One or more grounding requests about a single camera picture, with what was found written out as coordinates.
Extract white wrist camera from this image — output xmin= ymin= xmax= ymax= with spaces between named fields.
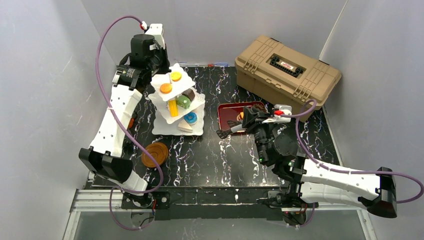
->
xmin=261 ymin=104 xmax=292 ymax=124
xmin=139 ymin=21 xmax=166 ymax=49

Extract chocolate swirl roll cake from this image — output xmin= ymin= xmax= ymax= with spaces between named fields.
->
xmin=182 ymin=88 xmax=196 ymax=102

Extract red dessert tray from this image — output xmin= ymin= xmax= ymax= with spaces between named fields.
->
xmin=217 ymin=101 xmax=265 ymax=130

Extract blue sprinkled donut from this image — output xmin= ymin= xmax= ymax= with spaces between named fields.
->
xmin=183 ymin=111 xmax=198 ymax=125

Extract tan plastic toolbox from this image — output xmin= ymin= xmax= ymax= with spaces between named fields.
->
xmin=234 ymin=35 xmax=342 ymax=114

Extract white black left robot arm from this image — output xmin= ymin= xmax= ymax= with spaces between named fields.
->
xmin=78 ymin=33 xmax=170 ymax=196

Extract brown round wooden lid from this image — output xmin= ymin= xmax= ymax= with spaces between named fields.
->
xmin=141 ymin=142 xmax=169 ymax=168

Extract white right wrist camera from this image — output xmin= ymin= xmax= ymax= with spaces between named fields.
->
xmin=261 ymin=104 xmax=292 ymax=124

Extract yellow decorated cake slice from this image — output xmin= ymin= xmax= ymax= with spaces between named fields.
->
xmin=168 ymin=99 xmax=179 ymax=118

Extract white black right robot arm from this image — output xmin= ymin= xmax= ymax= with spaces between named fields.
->
xmin=241 ymin=107 xmax=397 ymax=218

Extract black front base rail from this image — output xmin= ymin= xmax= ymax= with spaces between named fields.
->
xmin=145 ymin=186 xmax=296 ymax=222

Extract white three-tier cake stand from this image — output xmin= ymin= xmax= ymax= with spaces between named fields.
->
xmin=148 ymin=63 xmax=206 ymax=136

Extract green swirl roll cake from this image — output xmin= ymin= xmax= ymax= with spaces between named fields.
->
xmin=176 ymin=95 xmax=192 ymax=109

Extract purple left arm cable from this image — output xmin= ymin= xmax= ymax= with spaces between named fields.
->
xmin=95 ymin=14 xmax=165 ymax=231

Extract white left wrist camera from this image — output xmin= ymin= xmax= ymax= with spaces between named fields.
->
xmin=139 ymin=21 xmax=166 ymax=49

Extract chocolate sprinkled donut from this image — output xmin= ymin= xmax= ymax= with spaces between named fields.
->
xmin=251 ymin=102 xmax=267 ymax=113

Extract white triangle cake slice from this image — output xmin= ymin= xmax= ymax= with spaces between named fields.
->
xmin=177 ymin=119 xmax=193 ymax=133

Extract red blue screwdriver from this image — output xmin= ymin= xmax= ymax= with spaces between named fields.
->
xmin=206 ymin=62 xmax=229 ymax=67

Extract metal serving tongs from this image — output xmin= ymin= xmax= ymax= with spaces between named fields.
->
xmin=216 ymin=120 xmax=253 ymax=139

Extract orange plastic cup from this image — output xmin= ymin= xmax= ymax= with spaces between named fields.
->
xmin=127 ymin=118 xmax=135 ymax=129

